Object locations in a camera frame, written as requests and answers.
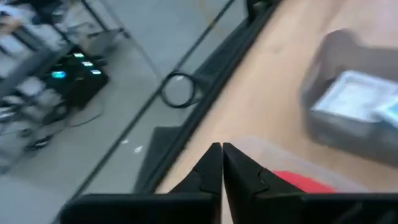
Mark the clear plastic container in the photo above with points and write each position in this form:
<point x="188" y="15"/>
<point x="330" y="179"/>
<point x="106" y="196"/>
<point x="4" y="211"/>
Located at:
<point x="280" y="155"/>

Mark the grey translucent plastic bin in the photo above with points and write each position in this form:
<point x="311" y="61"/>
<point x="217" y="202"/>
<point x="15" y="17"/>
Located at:
<point x="342" y="137"/>

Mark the black metal table frame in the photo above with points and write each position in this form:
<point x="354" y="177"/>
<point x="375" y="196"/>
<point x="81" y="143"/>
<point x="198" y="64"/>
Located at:
<point x="172" y="155"/>

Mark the card pack with grey emblem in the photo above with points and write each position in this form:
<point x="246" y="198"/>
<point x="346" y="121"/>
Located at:
<point x="348" y="96"/>

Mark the black computer with lit LEDs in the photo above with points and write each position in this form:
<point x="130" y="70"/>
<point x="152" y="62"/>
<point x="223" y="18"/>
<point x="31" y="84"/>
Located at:
<point x="84" y="90"/>

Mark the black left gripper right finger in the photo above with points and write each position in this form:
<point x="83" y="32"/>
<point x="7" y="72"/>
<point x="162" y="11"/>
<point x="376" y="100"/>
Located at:
<point x="264" y="208"/>

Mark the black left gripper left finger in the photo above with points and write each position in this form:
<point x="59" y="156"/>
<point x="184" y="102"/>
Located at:
<point x="186" y="208"/>

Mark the red foam die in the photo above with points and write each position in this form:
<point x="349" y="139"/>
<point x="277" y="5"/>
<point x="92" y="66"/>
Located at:
<point x="301" y="183"/>

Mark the grey wheeled equipment cart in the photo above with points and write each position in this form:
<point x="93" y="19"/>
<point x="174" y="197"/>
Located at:
<point x="28" y="87"/>

